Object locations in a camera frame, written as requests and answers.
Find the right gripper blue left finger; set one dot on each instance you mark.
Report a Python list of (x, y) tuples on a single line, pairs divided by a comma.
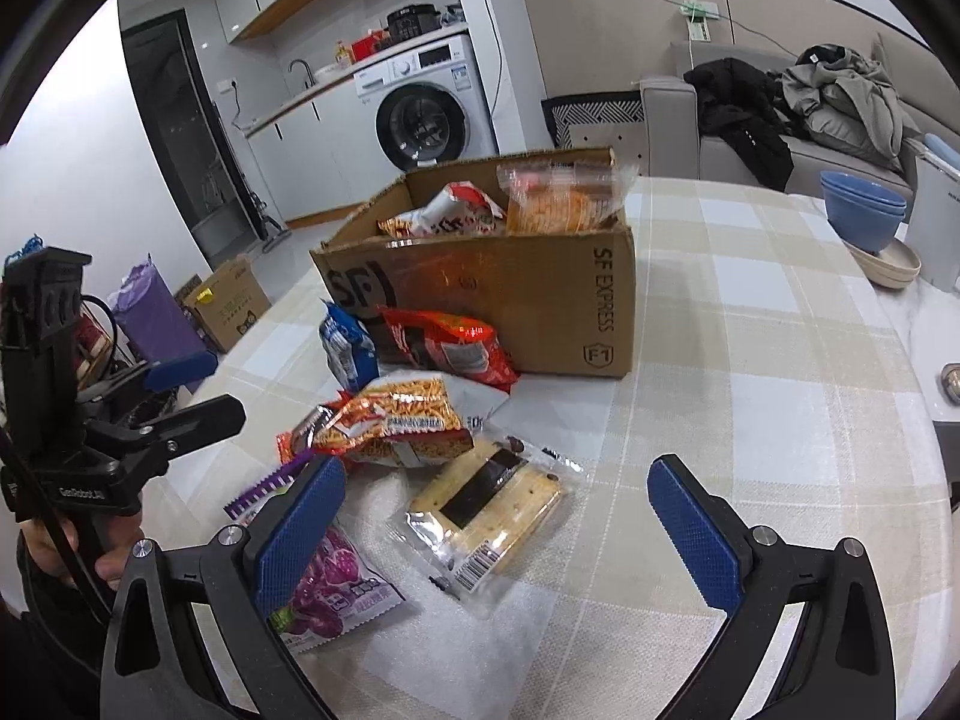
[(155, 662)]

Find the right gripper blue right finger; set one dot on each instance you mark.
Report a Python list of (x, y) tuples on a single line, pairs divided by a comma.
[(840, 661)]

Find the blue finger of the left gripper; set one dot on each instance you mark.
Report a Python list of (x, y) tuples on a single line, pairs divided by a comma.
[(180, 433), (186, 371)]

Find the purple grape candy bag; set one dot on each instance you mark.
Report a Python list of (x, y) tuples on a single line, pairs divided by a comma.
[(340, 589)]

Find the blue Oreo cookie pack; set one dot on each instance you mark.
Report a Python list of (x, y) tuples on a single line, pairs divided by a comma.
[(348, 347)]

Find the fried noodle stick snack bag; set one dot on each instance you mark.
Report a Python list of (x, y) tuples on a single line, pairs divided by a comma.
[(409, 419)]

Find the small red snack pack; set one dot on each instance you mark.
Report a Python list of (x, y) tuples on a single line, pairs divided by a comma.
[(461, 346)]

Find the clear seaweed cracker pack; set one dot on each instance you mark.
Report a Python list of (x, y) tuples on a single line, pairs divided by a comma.
[(479, 511)]

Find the orange bread clear bag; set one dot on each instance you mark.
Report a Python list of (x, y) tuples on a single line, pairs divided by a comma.
[(552, 198)]

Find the red Oreo pack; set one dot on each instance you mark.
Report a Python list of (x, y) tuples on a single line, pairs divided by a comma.
[(293, 443)]

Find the white red snack bag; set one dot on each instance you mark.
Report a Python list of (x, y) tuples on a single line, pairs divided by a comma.
[(460, 208)]

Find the purple trash bag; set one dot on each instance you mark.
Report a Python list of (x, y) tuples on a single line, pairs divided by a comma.
[(150, 317)]

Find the small cardboard box on floor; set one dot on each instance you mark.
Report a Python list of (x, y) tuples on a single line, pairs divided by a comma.
[(228, 303)]

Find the white kitchen cabinets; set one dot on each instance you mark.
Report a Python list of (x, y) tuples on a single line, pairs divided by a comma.
[(322, 155)]

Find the white washing machine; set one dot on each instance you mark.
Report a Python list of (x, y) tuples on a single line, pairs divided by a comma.
[(428, 104)]

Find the SF cardboard box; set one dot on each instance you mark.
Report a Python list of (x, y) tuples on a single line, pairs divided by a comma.
[(562, 303)]

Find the beige plates stack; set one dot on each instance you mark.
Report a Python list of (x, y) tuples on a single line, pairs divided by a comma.
[(894, 267)]

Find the white electric kettle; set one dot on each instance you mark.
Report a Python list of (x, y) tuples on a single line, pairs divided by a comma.
[(934, 225)]

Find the blue bowls stack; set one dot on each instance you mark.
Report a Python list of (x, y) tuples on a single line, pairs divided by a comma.
[(862, 213)]

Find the grey sofa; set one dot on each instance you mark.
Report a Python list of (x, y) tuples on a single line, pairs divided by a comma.
[(676, 147)]

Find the black jacket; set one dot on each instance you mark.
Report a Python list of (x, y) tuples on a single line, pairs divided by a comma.
[(741, 104)]

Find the grey jacket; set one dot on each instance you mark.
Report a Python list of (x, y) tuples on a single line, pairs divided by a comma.
[(846, 102)]

